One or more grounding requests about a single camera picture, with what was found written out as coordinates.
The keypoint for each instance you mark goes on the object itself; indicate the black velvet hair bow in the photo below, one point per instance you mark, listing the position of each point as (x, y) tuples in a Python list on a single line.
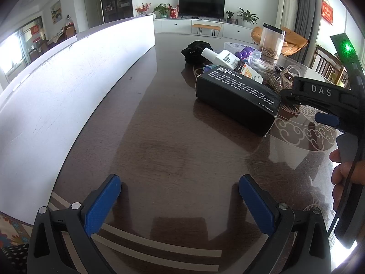
[(196, 51)]

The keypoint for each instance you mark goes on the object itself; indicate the purple plastic toy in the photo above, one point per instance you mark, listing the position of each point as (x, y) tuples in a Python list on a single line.
[(245, 53)]

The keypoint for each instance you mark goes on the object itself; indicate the framed landscape painting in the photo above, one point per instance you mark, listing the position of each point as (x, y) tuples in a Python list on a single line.
[(56, 12)]

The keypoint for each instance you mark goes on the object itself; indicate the clear plastic box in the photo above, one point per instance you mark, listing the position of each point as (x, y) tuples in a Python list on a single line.
[(232, 46)]

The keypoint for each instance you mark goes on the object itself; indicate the red wall hanging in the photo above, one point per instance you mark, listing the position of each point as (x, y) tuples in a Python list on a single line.
[(327, 12)]

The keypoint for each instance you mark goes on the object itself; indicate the person's right hand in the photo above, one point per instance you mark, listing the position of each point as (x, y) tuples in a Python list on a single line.
[(338, 174)]

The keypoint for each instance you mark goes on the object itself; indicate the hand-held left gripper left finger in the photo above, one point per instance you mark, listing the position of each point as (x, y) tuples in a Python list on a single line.
[(101, 205)]

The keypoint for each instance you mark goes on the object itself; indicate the white door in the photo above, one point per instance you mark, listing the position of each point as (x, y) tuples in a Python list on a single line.
[(92, 8)]

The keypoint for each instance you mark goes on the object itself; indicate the red gift box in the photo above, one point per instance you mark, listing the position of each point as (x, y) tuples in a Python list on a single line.
[(174, 12)]

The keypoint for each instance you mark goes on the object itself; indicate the clear jar with black lid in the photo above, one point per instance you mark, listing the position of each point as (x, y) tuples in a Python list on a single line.
[(272, 41)]

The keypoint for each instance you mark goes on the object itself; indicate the wide-leaf green potted plant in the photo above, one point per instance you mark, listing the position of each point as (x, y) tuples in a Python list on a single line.
[(248, 15)]

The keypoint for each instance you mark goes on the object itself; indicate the small green potted plant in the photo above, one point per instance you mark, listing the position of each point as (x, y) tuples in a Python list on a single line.
[(229, 15)]

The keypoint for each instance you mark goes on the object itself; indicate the orange and white tube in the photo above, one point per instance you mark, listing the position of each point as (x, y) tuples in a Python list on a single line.
[(251, 73)]

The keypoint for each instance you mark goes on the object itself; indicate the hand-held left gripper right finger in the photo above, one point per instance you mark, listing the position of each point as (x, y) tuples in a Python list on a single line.
[(256, 205)]

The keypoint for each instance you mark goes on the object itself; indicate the white patterned curtain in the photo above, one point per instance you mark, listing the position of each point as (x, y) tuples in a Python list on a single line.
[(288, 5)]

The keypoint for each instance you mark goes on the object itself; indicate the grey curtain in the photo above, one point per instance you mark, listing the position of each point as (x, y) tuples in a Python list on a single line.
[(308, 17)]

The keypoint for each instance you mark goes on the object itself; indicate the white bottle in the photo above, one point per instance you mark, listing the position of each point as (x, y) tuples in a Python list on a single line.
[(225, 58)]

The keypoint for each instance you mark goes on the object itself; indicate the black cardboard box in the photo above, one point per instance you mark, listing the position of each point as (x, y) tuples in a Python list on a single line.
[(236, 100)]

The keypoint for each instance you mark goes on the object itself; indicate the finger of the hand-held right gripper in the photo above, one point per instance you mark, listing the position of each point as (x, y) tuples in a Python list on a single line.
[(313, 91), (328, 119)]

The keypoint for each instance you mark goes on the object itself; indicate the floral patterned cloth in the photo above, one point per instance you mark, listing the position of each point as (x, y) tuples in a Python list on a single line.
[(12, 242)]

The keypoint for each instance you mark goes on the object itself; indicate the orange lounge chair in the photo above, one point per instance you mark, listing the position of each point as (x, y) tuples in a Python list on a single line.
[(295, 41)]

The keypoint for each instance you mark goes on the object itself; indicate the bushy green potted plant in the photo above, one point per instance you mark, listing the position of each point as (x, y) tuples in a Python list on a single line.
[(162, 9)]

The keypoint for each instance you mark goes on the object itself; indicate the black television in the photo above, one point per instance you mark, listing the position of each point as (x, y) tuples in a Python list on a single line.
[(201, 5)]

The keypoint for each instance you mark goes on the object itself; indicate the large white panel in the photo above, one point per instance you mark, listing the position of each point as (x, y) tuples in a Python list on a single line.
[(57, 105)]

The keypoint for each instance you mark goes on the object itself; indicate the white television cabinet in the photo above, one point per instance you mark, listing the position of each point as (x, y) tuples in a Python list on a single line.
[(176, 25)]

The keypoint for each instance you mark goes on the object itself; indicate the wooden chair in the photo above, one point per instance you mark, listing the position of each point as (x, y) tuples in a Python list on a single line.
[(330, 65)]

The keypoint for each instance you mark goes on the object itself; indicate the red flower arrangement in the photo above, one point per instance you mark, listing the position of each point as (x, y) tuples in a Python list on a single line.
[(142, 9)]

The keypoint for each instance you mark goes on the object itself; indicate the orange bench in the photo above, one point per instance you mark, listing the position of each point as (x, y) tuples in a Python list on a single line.
[(206, 26)]

